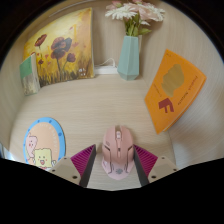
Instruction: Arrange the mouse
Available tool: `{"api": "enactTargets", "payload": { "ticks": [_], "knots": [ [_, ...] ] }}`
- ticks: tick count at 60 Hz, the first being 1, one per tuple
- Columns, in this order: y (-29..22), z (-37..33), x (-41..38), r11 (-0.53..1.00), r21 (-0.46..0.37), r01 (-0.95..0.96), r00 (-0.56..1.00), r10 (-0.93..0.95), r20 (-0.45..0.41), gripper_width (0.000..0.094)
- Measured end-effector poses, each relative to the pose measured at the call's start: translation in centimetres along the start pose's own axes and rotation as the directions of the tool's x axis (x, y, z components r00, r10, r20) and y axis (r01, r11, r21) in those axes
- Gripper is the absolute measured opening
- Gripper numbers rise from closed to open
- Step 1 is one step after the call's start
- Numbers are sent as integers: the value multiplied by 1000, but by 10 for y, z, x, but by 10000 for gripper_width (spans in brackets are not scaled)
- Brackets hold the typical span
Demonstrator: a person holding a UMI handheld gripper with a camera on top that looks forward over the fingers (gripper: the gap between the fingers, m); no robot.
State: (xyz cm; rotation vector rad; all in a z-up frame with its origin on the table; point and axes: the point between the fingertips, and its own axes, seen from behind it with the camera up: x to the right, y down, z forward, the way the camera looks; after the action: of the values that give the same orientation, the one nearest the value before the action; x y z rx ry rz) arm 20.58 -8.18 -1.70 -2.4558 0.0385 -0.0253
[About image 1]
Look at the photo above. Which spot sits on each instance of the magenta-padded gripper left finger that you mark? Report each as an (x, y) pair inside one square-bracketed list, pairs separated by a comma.
[(74, 166)]

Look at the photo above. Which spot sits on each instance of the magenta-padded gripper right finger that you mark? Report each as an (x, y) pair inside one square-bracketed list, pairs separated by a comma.
[(155, 166)]

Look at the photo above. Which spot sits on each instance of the pink computer mouse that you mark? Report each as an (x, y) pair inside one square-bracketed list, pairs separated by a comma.
[(117, 153)]

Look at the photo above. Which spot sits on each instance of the round cartoon mouse pad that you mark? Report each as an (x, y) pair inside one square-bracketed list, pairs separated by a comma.
[(45, 140)]

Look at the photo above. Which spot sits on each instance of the orange book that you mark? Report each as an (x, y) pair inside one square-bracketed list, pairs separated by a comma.
[(175, 90)]

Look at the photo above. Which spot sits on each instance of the green book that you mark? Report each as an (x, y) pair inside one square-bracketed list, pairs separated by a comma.
[(30, 75)]

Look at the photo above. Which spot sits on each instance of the white power strip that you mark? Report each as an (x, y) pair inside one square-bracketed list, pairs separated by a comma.
[(105, 69)]

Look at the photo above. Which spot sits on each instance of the teal faceted vase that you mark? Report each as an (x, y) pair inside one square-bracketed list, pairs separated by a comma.
[(128, 60)]

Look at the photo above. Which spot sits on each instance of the yellow poppy flower painting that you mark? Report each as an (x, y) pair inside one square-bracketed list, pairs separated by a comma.
[(63, 50)]

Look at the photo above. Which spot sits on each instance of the pink and white flower bouquet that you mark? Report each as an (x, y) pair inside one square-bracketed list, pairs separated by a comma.
[(135, 13)]

